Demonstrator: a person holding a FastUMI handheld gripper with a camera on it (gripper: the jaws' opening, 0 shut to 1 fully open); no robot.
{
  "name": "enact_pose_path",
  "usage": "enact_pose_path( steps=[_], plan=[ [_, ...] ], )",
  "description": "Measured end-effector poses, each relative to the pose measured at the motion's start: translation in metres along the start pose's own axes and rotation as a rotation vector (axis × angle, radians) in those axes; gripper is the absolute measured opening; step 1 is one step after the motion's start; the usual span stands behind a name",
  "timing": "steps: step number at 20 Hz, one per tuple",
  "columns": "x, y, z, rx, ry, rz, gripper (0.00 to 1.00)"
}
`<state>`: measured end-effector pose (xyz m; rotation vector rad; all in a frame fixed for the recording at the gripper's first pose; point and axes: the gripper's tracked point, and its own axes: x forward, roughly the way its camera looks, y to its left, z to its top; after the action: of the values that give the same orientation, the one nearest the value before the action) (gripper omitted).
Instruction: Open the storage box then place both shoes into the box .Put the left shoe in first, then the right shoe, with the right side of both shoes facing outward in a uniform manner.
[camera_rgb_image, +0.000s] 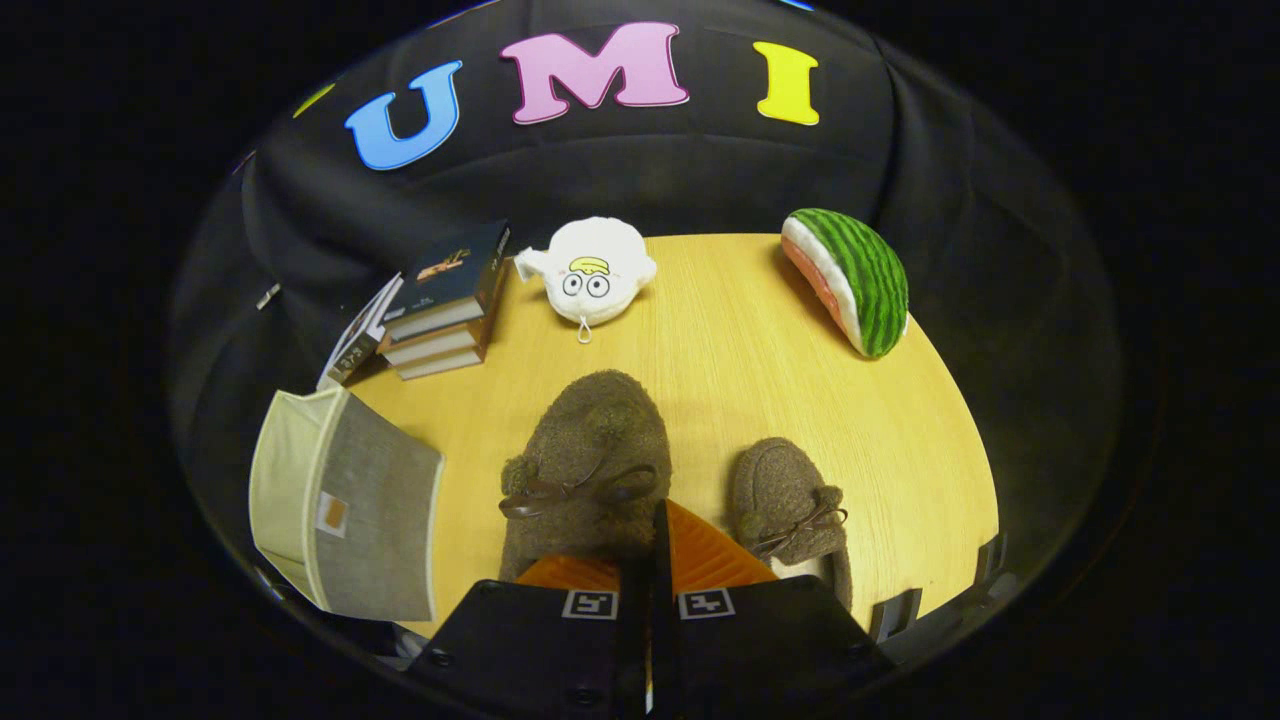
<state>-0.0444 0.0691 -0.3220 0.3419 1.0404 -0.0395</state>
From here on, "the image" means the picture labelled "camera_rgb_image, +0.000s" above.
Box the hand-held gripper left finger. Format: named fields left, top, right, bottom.
left=408, top=545, right=651, bottom=720

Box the grey fabric storage box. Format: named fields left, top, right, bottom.
left=248, top=387, right=445, bottom=623

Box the brown fuzzy shoe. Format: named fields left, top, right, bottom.
left=728, top=437, right=854, bottom=611
left=497, top=370, right=673, bottom=583

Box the white plush toy with face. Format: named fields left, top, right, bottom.
left=513, top=217, right=659, bottom=345

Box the white cover book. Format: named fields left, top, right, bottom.
left=317, top=272, right=404, bottom=391

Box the watermelon slice plush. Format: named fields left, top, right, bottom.
left=780, top=207, right=910, bottom=359

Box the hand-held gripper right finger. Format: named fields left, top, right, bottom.
left=648, top=498, right=896, bottom=720

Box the brown cover book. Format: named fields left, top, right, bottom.
left=378, top=318, right=491, bottom=367
left=395, top=343, right=488, bottom=382

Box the dark blue book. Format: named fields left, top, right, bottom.
left=383, top=220, right=512, bottom=341

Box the white printed sheet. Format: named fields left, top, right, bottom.
left=375, top=625, right=441, bottom=669

